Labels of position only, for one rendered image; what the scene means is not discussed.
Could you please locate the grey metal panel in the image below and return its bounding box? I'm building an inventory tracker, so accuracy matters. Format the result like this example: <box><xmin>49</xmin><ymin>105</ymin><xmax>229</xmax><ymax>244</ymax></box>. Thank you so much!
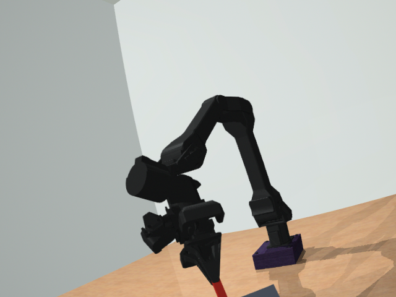
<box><xmin>241</xmin><ymin>284</ymin><xmax>280</xmax><ymax>297</ymax></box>

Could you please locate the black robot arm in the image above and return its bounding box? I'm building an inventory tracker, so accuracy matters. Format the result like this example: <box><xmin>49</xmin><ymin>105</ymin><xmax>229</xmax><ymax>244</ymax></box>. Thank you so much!
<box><xmin>126</xmin><ymin>95</ymin><xmax>294</xmax><ymax>254</ymax></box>

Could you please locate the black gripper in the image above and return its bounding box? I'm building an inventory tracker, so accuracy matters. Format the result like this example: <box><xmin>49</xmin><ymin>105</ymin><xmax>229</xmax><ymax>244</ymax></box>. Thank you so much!
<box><xmin>170</xmin><ymin>196</ymin><xmax>225</xmax><ymax>286</ymax></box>

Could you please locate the red square peg with white band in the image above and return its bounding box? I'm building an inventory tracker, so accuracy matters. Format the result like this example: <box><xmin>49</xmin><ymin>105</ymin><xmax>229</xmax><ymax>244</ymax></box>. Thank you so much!
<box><xmin>212</xmin><ymin>280</ymin><xmax>227</xmax><ymax>297</ymax></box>

